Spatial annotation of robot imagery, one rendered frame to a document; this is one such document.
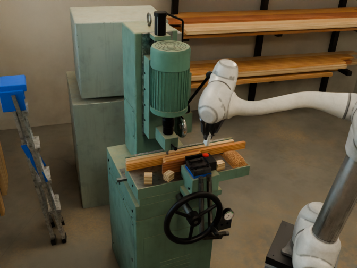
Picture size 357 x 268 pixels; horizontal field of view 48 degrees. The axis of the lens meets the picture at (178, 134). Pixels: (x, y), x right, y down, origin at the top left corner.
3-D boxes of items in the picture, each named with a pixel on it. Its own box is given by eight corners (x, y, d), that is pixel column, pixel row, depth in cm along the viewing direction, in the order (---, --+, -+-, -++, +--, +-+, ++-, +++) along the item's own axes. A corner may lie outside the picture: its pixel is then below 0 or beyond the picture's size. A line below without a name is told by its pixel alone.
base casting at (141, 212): (134, 222, 190) (134, 207, 185) (106, 160, 236) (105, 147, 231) (218, 202, 206) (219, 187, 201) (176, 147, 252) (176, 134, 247)
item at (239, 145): (126, 171, 193) (126, 164, 191) (125, 169, 195) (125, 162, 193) (245, 148, 217) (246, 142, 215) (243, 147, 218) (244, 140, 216)
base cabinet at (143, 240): (136, 318, 224) (134, 223, 189) (111, 247, 270) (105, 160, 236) (207, 295, 240) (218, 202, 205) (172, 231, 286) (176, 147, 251)
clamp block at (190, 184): (190, 197, 183) (192, 181, 179) (179, 180, 194) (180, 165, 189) (219, 190, 188) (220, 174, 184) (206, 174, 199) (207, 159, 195)
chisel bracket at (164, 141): (164, 154, 192) (164, 139, 188) (154, 140, 203) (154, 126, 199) (178, 151, 195) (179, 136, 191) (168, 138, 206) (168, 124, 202)
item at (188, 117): (176, 135, 215) (177, 115, 209) (171, 129, 220) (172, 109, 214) (192, 132, 218) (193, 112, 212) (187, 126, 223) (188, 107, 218)
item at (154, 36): (154, 51, 181) (154, 14, 173) (148, 47, 188) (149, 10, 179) (170, 50, 184) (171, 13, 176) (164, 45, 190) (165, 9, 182)
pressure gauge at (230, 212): (222, 224, 205) (224, 212, 201) (219, 219, 208) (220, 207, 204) (233, 222, 208) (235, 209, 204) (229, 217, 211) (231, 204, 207)
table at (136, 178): (143, 212, 176) (143, 202, 173) (124, 175, 201) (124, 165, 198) (259, 185, 198) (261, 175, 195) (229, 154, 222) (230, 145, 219)
